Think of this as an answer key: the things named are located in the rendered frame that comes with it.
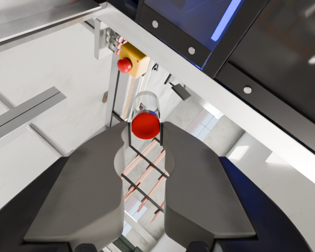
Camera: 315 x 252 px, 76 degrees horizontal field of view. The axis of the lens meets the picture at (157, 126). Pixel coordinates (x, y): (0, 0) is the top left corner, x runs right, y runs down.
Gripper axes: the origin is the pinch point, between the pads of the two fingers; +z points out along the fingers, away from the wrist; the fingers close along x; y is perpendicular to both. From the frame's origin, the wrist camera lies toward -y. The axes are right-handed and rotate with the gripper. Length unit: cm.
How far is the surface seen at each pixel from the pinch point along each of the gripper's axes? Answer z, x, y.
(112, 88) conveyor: 75, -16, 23
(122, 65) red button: 43.2, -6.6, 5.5
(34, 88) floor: 159, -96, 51
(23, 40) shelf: 32.7, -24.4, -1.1
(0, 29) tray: 26.9, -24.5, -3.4
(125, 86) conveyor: 69, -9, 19
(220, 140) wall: 788, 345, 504
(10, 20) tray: 29.3, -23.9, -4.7
